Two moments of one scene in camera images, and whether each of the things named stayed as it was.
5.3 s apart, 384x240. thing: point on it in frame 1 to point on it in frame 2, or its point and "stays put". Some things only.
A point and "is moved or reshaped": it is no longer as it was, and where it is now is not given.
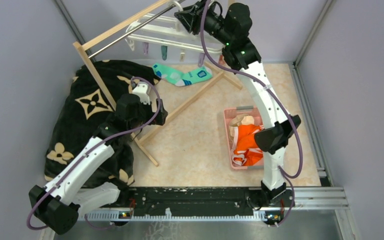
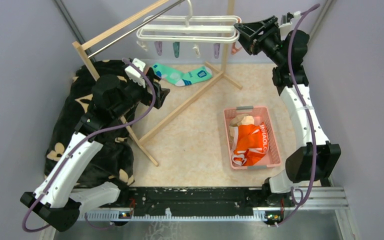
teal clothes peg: x=164 y=52 to x=176 y=46
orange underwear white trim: x=246 y=151 stays put
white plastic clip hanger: x=170 y=31 is moved or reshaped
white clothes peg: x=130 y=42 to x=142 y=45
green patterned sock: x=179 y=79 stays put
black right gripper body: x=195 y=25 to x=267 y=41
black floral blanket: x=84 y=110 stays put
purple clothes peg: x=201 y=57 to x=216 y=47
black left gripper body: x=145 y=115 to x=144 y=95
